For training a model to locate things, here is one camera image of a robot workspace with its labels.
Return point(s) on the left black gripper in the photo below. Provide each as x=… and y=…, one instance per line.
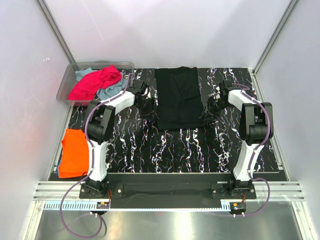
x=144, y=115

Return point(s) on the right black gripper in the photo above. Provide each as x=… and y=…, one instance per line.
x=210, y=115

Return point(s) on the black polo shirt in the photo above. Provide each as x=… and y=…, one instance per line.
x=179, y=98

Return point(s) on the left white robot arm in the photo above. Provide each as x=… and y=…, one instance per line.
x=98, y=129

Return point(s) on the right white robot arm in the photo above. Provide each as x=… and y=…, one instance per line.
x=255, y=129

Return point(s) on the grey-blue t-shirt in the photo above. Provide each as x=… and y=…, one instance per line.
x=103, y=94

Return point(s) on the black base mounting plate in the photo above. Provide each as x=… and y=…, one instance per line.
x=168, y=177

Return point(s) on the pink t-shirt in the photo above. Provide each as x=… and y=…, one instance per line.
x=87, y=87

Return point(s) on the clear plastic bin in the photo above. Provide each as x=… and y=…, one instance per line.
x=69, y=78

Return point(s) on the folded orange t-shirt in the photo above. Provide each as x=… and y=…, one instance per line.
x=75, y=155

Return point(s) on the folded blue t-shirt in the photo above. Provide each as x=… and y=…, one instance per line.
x=58, y=169

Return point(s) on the right aluminium frame post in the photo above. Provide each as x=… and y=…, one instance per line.
x=276, y=34

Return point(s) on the aluminium frame post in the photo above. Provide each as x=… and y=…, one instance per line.
x=276, y=34
x=44, y=8

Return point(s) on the aluminium front rail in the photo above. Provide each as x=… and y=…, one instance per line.
x=277, y=190

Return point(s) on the white slotted cable duct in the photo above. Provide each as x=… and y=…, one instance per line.
x=122, y=206

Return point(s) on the left aluminium frame post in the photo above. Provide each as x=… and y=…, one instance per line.
x=44, y=8

